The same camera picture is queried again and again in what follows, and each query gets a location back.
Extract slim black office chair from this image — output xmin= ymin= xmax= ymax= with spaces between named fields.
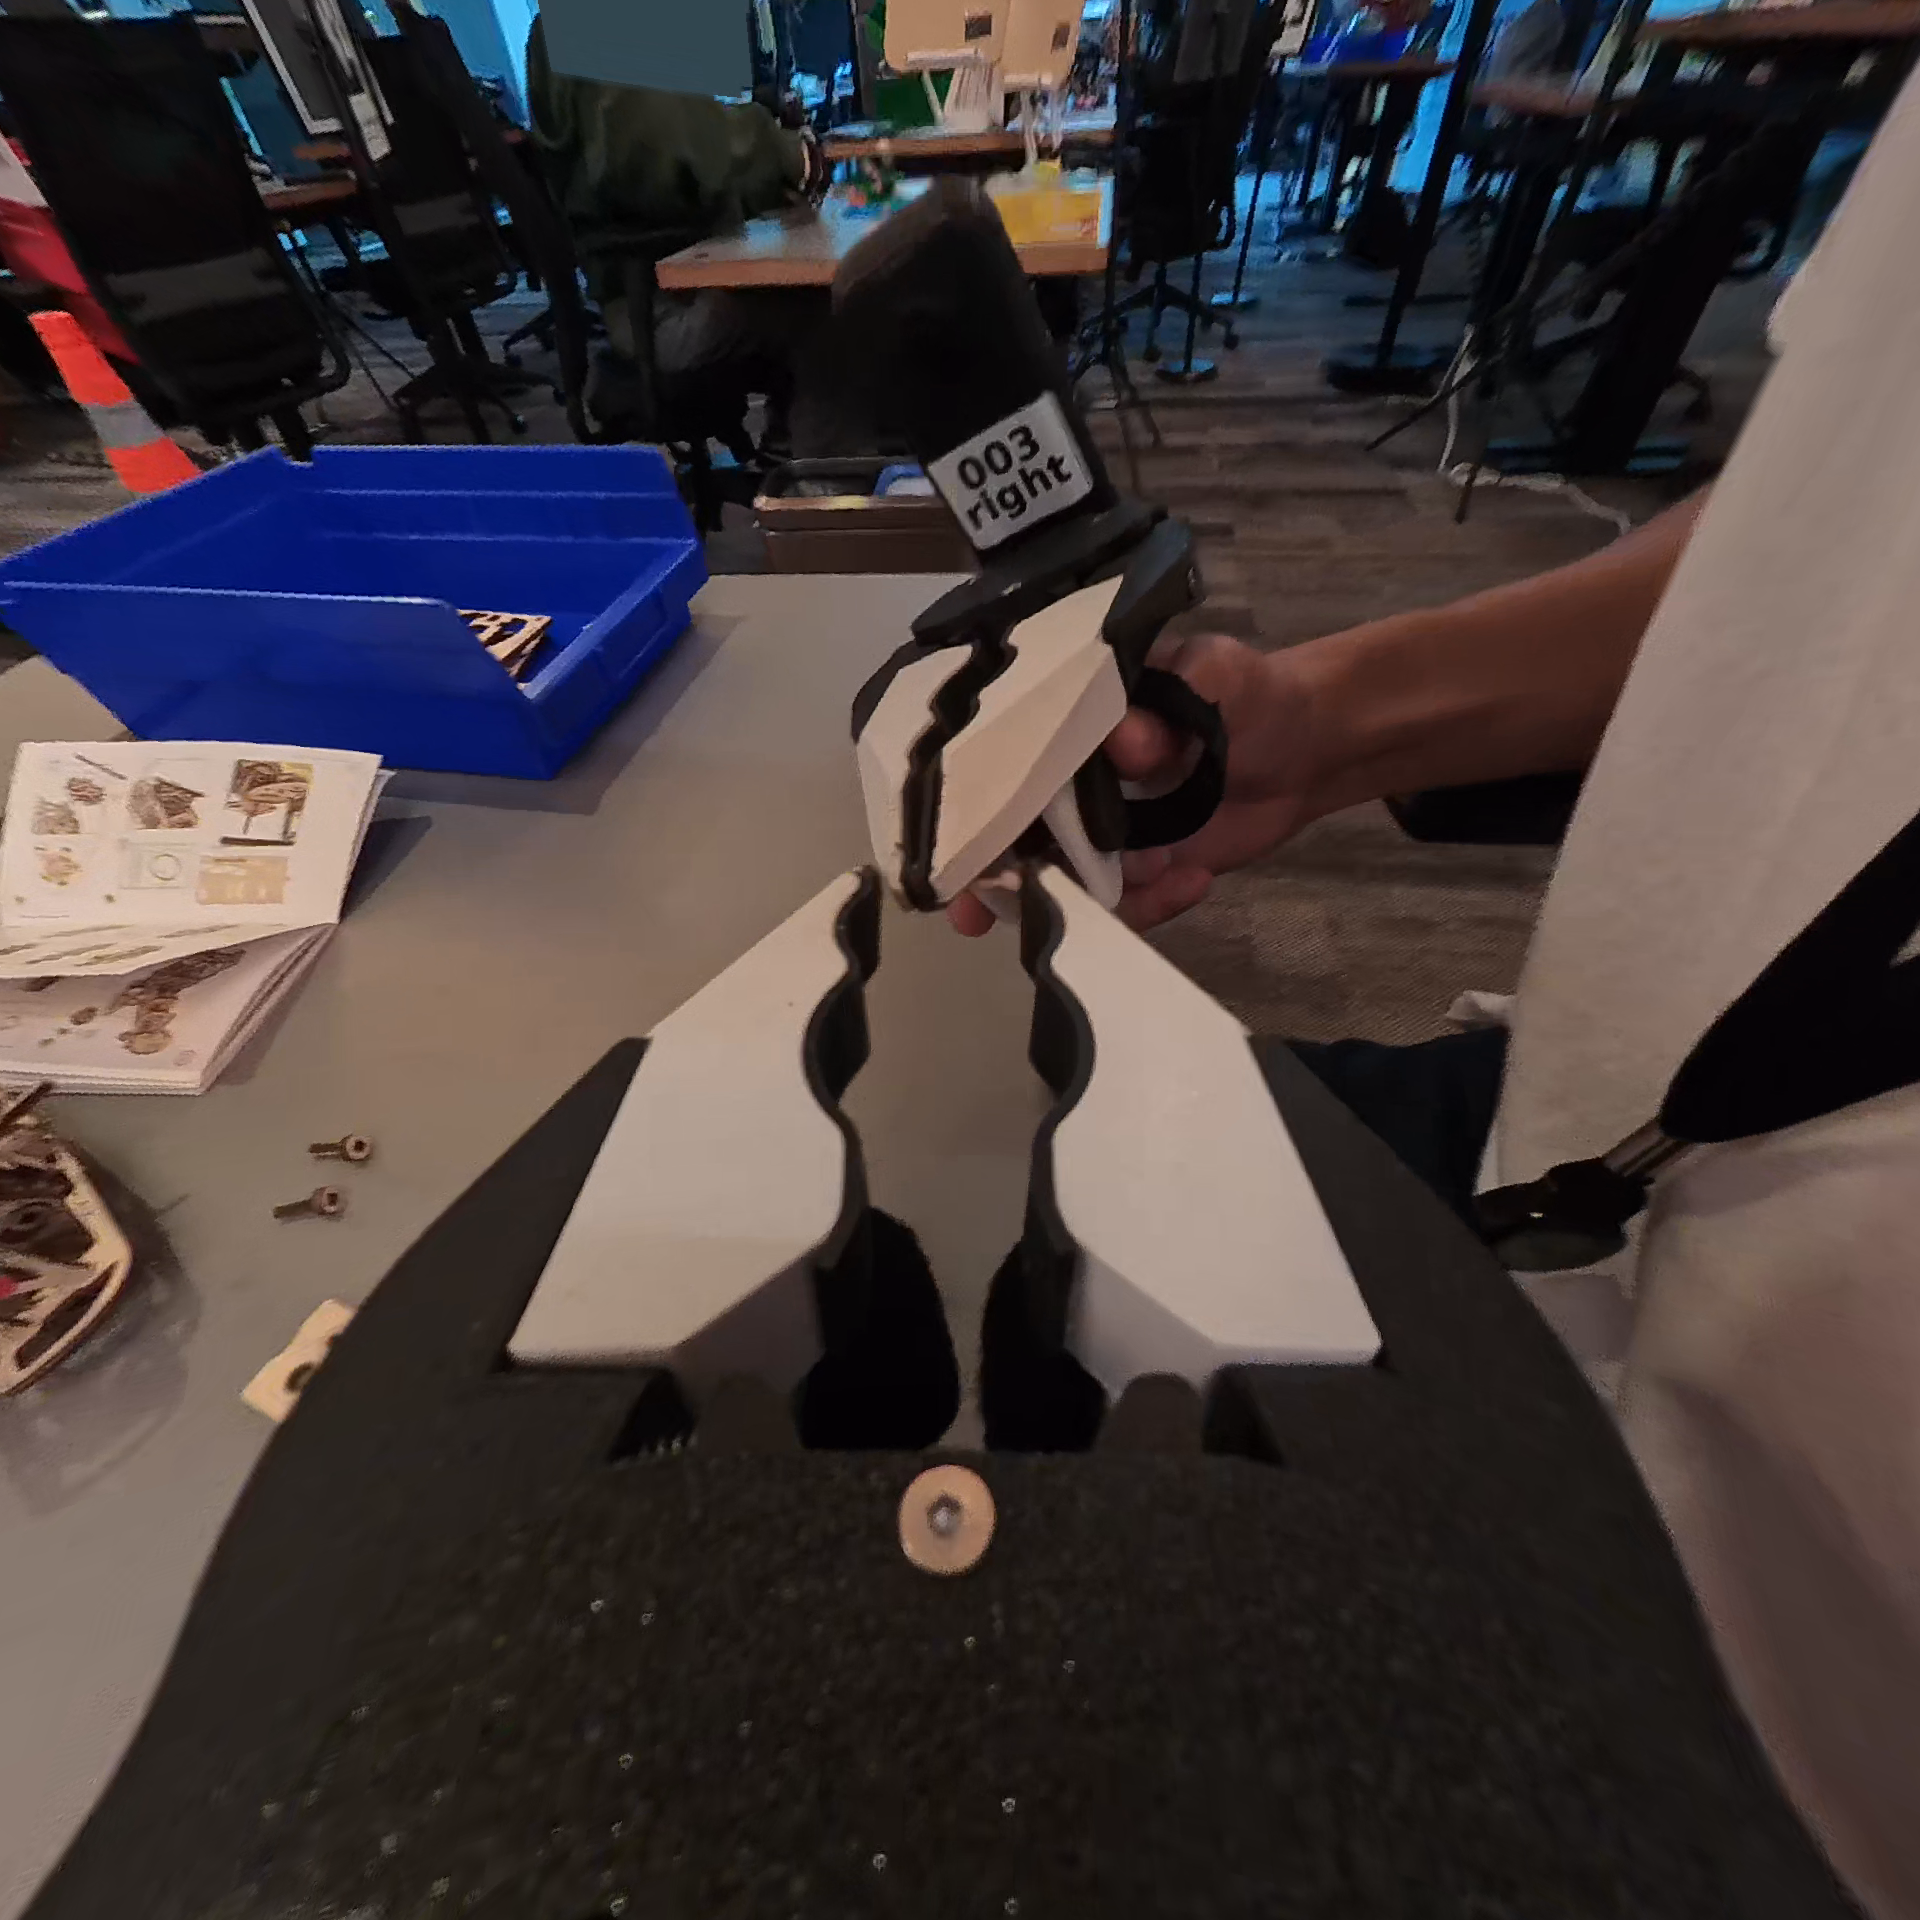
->
xmin=352 ymin=29 xmax=535 ymax=441

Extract wooden table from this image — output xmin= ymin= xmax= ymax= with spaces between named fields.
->
xmin=659 ymin=203 xmax=1113 ymax=293

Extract black swivel chair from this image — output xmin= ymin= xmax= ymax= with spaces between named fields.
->
xmin=1118 ymin=0 xmax=1277 ymax=381

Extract person's dark jeans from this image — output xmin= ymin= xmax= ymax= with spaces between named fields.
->
xmin=1290 ymin=1027 xmax=1509 ymax=1220

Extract person's white shirt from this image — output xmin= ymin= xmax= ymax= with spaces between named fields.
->
xmin=1500 ymin=75 xmax=1920 ymax=1920

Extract large black office chair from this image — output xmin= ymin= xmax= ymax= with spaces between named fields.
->
xmin=0 ymin=15 xmax=352 ymax=453

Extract black lanyard strap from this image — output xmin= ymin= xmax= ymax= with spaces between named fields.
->
xmin=1657 ymin=817 xmax=1920 ymax=1147

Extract yellow box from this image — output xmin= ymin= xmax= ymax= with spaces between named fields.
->
xmin=990 ymin=161 xmax=1107 ymax=248

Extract metal lanyard clip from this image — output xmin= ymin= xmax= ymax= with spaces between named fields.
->
xmin=1474 ymin=1124 xmax=1685 ymax=1272

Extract beige panel stand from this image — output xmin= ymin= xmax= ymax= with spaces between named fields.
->
xmin=883 ymin=0 xmax=1086 ymax=126

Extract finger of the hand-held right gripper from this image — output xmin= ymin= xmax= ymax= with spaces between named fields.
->
xmin=852 ymin=621 xmax=1031 ymax=908
xmin=899 ymin=576 xmax=1131 ymax=908

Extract grey desk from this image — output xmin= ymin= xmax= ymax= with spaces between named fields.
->
xmin=0 ymin=574 xmax=1083 ymax=1914

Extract assembly instruction booklet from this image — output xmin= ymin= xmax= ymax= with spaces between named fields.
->
xmin=0 ymin=740 xmax=395 ymax=1095

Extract person's right hand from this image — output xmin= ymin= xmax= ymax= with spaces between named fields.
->
xmin=948 ymin=628 xmax=1337 ymax=940

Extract blue plastic bin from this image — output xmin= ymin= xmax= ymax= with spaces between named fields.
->
xmin=0 ymin=441 xmax=710 ymax=783

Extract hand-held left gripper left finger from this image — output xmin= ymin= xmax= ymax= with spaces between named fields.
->
xmin=510 ymin=864 xmax=887 ymax=1368

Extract wooden crate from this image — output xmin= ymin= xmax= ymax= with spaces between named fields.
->
xmin=755 ymin=458 xmax=983 ymax=576

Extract wooden model frame with red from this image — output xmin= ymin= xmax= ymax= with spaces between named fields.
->
xmin=0 ymin=1078 xmax=137 ymax=1398

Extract square wooden plate with holes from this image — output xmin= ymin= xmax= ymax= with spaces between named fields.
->
xmin=240 ymin=1298 xmax=356 ymax=1421

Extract orange traffic cone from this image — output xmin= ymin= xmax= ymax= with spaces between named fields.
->
xmin=30 ymin=309 xmax=201 ymax=495

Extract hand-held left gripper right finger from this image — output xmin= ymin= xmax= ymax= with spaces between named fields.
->
xmin=1020 ymin=869 xmax=1384 ymax=1370

